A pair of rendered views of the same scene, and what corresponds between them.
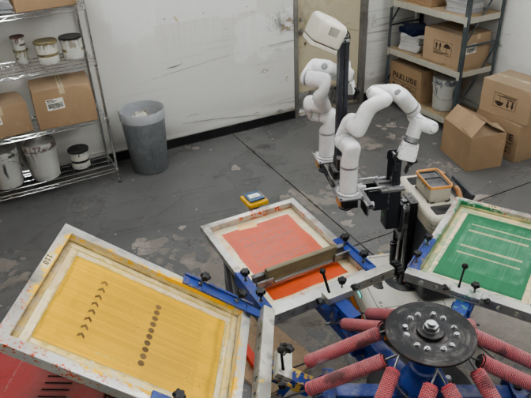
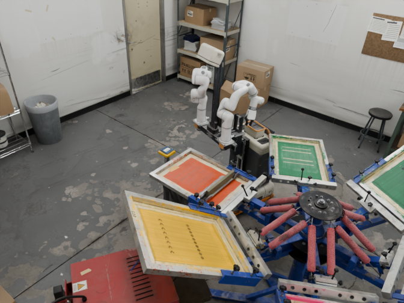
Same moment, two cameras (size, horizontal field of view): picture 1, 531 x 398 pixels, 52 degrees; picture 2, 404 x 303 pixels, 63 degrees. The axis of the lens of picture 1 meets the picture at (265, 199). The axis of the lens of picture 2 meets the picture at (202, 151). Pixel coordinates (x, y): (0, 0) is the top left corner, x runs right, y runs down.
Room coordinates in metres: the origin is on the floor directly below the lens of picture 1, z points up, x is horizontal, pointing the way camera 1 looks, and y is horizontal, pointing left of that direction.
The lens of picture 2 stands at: (0.17, 1.02, 2.90)
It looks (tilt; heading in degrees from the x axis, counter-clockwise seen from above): 34 degrees down; 333
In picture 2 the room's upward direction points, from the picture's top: 3 degrees clockwise
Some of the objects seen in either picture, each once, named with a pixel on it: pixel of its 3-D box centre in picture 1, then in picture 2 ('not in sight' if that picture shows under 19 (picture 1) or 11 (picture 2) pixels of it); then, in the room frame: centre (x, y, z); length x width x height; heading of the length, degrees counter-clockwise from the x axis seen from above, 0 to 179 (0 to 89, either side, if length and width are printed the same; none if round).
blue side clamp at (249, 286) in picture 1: (253, 294); (203, 205); (1.94, 0.08, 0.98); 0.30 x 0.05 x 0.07; 26
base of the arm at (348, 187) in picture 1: (351, 178); (226, 133); (2.55, -0.46, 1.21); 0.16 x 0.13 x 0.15; 98
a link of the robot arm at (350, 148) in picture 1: (348, 152); (226, 119); (2.56, -0.44, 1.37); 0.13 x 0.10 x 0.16; 17
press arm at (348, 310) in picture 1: (344, 309); (255, 202); (1.77, -0.31, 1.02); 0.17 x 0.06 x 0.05; 26
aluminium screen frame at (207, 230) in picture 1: (281, 249); (202, 178); (2.27, -0.07, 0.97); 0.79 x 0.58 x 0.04; 26
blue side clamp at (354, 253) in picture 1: (353, 257); (240, 174); (2.18, -0.42, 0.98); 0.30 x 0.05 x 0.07; 26
